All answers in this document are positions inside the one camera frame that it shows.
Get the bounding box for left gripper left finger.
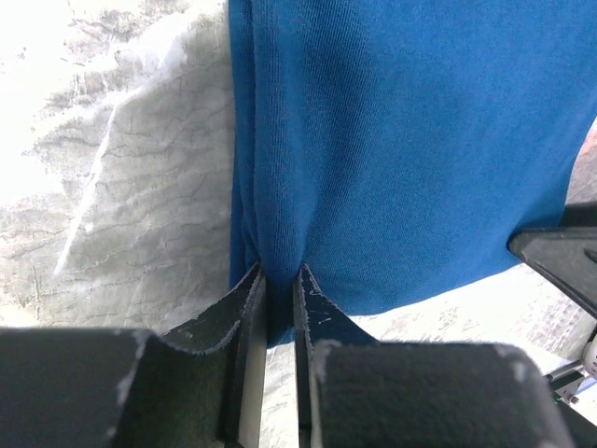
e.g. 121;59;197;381
111;264;267;447

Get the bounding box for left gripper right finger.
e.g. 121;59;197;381
293;267;574;447

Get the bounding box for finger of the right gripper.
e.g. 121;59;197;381
507;203;596;316

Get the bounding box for blue t shirt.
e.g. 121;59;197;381
229;1;596;346

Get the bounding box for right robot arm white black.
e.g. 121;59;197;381
507;202;596;447

